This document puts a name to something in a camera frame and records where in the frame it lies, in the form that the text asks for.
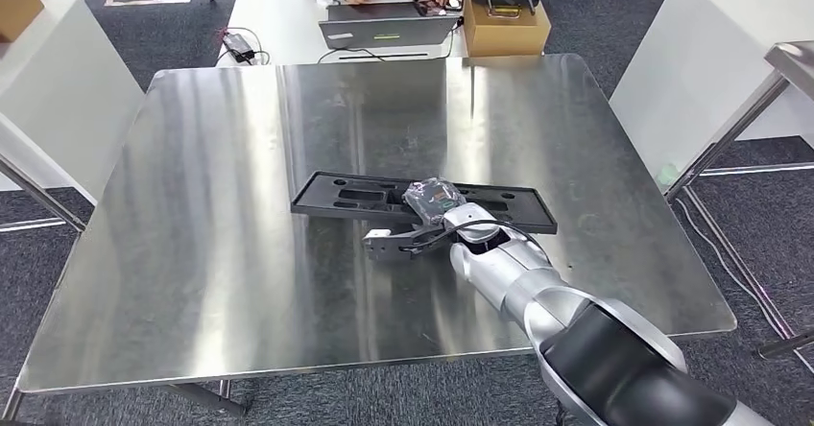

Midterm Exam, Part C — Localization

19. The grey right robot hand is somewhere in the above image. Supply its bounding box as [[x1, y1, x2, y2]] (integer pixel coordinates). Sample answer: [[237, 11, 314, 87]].
[[402, 177, 468, 227]]

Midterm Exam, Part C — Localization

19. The black plastic car part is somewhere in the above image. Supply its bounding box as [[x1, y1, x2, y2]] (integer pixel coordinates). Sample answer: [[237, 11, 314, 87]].
[[290, 170, 559, 236]]

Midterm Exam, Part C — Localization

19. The stainless steel workbench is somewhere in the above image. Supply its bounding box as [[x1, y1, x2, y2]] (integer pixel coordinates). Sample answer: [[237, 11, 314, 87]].
[[0, 53, 739, 421]]

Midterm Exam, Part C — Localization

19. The grey laptop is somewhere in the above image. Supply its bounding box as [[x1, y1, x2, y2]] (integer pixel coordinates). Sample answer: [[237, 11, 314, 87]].
[[318, 0, 461, 51]]

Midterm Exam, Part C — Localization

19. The brown cardboard box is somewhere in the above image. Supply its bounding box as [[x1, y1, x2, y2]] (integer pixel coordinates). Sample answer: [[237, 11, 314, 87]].
[[462, 0, 553, 59], [0, 0, 46, 43]]

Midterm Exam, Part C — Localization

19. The black phone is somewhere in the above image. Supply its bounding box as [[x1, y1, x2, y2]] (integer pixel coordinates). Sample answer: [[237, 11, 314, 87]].
[[412, 0, 463, 17]]

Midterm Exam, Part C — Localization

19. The black power adapter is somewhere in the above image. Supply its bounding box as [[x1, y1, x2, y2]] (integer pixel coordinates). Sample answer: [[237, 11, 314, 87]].
[[222, 31, 257, 64]]

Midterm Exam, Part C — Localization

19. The white panel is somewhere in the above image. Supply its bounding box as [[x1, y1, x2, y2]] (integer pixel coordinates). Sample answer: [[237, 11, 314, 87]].
[[609, 0, 814, 189], [0, 0, 146, 207]]

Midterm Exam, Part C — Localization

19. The stainless steel table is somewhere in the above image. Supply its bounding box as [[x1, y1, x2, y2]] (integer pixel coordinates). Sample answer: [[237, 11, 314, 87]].
[[664, 40, 814, 361], [0, 154, 87, 234]]

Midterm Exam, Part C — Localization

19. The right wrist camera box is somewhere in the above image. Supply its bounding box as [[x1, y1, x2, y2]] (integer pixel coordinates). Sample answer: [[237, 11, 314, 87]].
[[362, 226, 446, 264]]

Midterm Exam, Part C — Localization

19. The white floor cable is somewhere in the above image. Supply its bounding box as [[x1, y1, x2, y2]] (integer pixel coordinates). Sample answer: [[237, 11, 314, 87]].
[[674, 195, 814, 373]]

